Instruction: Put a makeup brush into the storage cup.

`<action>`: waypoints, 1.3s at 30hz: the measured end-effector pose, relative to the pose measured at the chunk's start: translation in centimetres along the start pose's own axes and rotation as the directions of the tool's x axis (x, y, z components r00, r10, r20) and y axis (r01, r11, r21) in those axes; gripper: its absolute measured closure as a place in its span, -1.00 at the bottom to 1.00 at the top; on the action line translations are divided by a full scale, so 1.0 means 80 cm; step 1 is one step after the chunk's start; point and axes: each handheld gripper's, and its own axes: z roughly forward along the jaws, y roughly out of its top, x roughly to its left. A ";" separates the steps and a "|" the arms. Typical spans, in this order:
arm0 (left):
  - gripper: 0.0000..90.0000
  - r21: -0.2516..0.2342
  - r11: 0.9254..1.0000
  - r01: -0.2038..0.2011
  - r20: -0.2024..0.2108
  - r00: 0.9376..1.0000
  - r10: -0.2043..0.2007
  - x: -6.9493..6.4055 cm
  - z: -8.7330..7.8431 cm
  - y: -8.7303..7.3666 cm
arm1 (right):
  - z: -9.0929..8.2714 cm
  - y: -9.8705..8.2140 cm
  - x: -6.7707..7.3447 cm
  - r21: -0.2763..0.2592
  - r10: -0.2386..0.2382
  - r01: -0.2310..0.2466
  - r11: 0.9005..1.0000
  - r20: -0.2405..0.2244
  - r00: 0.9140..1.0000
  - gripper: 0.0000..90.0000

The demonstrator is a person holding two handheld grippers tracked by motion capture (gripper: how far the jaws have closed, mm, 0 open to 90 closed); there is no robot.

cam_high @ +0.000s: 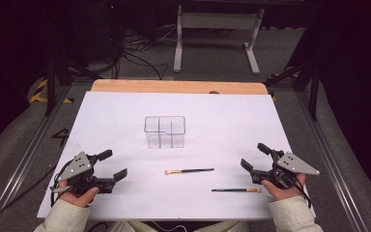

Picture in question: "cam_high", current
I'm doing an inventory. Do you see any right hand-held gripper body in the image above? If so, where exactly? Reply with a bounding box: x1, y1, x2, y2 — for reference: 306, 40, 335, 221
250, 150, 321, 191

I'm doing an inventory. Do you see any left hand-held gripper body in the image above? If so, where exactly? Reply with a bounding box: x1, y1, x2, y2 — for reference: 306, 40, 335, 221
55, 151, 117, 195

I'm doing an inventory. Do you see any black-handled makeup brush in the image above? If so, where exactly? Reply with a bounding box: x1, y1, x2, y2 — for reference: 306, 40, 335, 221
211, 188, 263, 194
164, 167, 215, 176

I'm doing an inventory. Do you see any clear plastic divided container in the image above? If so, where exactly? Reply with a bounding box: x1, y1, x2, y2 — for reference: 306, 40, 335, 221
143, 115, 186, 150

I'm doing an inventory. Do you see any person's right hand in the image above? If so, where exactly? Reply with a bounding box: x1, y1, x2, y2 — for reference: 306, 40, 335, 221
260, 173, 307, 202

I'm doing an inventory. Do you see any person's left hand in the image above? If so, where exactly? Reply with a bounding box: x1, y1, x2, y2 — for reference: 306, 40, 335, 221
57, 180, 100, 208

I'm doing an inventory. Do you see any black tripod stand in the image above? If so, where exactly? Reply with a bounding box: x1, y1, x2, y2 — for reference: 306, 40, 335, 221
263, 57, 322, 122
43, 52, 105, 117

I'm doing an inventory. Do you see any yellow and black floor tape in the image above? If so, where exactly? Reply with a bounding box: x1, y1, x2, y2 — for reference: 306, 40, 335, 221
28, 78, 75, 104

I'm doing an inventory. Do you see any white table sheet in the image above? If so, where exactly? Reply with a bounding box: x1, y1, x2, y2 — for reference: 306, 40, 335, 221
37, 91, 317, 222

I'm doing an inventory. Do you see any white metal stand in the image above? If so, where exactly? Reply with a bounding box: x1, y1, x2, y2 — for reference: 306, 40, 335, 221
173, 4, 266, 75

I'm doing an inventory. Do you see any right hand-held gripper cable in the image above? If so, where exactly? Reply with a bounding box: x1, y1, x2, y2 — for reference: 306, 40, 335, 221
284, 175, 313, 209

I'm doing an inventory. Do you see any hand-held gripper cable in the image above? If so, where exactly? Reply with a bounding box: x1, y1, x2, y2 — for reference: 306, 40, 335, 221
49, 160, 75, 208
284, 175, 313, 209

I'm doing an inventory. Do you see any left hand-held gripper cable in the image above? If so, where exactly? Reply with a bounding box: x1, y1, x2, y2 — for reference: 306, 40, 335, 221
49, 160, 75, 208

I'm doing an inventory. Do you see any aluminium floor rail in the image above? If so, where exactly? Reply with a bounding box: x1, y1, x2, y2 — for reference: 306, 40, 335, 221
293, 91, 370, 232
0, 85, 74, 231

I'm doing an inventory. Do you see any black floor cable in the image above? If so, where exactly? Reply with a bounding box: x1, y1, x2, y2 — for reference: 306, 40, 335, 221
0, 163, 58, 230

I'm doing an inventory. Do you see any thin white cable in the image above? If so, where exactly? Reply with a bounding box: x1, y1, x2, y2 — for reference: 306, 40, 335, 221
150, 220, 188, 232

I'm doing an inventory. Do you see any tangle of black cables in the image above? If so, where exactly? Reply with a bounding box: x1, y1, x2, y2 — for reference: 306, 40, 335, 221
117, 23, 178, 81

